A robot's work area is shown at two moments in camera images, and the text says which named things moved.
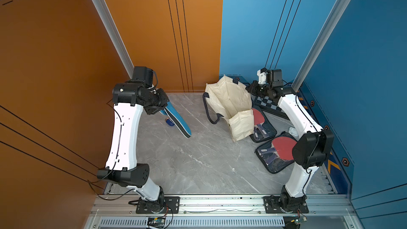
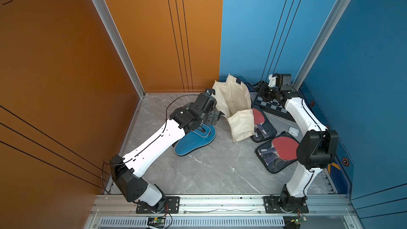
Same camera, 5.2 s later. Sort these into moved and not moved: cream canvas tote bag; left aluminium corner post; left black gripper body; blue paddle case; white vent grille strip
Moved: blue paddle case; left black gripper body
Not moved: left aluminium corner post; white vent grille strip; cream canvas tote bag
